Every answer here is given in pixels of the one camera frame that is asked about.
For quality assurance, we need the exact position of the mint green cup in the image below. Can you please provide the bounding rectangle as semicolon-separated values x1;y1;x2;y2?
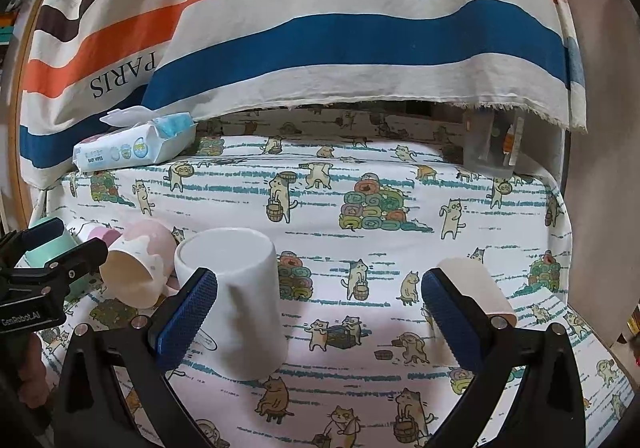
15;215;77;280

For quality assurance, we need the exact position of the wooden hoop frame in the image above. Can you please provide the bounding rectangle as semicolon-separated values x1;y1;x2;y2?
5;0;96;235

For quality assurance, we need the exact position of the cream white cup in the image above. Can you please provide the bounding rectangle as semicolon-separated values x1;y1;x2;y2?
439;257;519;329

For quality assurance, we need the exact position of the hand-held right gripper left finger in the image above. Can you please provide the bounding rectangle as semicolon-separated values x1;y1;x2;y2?
52;267;219;448

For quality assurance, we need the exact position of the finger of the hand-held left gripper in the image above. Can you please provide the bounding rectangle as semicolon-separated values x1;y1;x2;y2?
46;238;110;298
10;217;65;255

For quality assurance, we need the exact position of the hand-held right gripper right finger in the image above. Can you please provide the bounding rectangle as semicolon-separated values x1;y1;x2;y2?
421;267;587;448

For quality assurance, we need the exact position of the wet wipes pack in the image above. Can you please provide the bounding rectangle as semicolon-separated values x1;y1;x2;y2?
72;106;199;174

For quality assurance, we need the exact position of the person's left hand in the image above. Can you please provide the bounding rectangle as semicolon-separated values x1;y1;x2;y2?
20;335;50;410

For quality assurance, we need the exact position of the clear plastic container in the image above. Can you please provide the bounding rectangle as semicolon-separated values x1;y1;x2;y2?
462;108;527;179

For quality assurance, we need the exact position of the cat print cloth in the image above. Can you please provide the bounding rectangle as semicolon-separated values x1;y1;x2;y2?
30;103;632;448

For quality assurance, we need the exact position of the small pink and white cup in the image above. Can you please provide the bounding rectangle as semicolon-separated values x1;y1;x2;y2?
67;221;124;250

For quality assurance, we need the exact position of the tall white cup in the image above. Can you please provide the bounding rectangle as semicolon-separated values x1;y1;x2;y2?
174;227;290;382

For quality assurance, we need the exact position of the pink cup with white drips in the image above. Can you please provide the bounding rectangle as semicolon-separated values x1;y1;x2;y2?
99;219;182;309

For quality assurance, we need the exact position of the striped cloth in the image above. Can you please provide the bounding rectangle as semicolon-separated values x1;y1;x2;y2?
20;0;589;190

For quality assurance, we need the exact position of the beige board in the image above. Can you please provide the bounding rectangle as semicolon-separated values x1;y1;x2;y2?
556;0;640;350

